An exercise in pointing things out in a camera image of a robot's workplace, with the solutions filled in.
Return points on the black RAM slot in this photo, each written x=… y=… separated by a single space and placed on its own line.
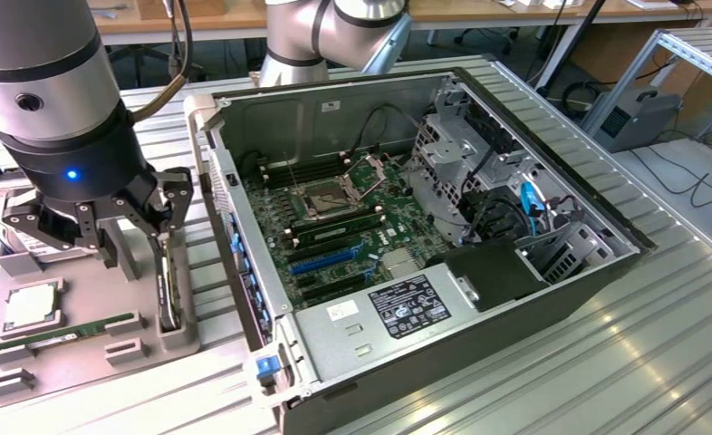
x=343 y=217
x=276 y=171
x=343 y=220
x=276 y=166
x=276 y=180
x=276 y=175
x=343 y=214

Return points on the silver CPU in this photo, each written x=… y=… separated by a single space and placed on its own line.
x=30 y=306

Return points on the green motherboard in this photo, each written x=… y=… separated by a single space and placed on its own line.
x=392 y=226

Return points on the office chair base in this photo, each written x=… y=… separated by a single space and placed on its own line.
x=150 y=52
x=488 y=34

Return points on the open black PC case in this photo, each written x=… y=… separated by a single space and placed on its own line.
x=271 y=122

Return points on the metal drive cage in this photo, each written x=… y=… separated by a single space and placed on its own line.
x=457 y=151

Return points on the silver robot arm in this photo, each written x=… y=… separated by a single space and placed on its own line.
x=30 y=104

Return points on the green graphics card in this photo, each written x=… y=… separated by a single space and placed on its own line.
x=164 y=281

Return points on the small white box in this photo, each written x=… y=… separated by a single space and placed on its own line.
x=564 y=3

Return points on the CPU socket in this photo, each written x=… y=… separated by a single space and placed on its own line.
x=326 y=199

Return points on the silver power supply unit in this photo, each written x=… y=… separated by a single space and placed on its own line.
x=355 y=335

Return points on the black case latch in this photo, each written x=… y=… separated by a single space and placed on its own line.
x=232 y=179

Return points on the aluminium slat table frame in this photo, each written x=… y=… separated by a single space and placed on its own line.
x=700 y=45

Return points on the grey parts rack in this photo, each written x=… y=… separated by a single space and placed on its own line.
x=90 y=308

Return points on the thin metal locking lever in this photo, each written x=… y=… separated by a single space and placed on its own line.
x=292 y=174

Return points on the open metal socket cover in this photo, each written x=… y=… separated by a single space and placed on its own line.
x=367 y=174

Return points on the silver chipset heatsink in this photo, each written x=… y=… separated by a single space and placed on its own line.
x=400 y=263

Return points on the black plastic shroud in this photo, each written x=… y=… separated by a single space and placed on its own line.
x=488 y=272

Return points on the black pole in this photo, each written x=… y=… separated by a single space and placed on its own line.
x=591 y=18

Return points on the grey machine box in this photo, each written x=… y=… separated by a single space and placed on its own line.
x=639 y=122

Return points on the blue case latch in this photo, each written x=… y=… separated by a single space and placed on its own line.
x=267 y=368

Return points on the blue expansion slot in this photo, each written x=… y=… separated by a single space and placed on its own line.
x=322 y=265

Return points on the green RAM stick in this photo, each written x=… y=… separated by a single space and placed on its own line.
x=331 y=232
x=59 y=337

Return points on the perforated metal disk bay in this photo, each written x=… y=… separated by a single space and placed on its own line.
x=567 y=263

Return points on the long black expansion slot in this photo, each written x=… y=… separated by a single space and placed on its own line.
x=319 y=254
x=339 y=294
x=331 y=284

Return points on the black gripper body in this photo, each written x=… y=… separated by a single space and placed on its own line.
x=90 y=158

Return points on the wooden desk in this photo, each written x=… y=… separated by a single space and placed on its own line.
x=240 y=25
x=512 y=16

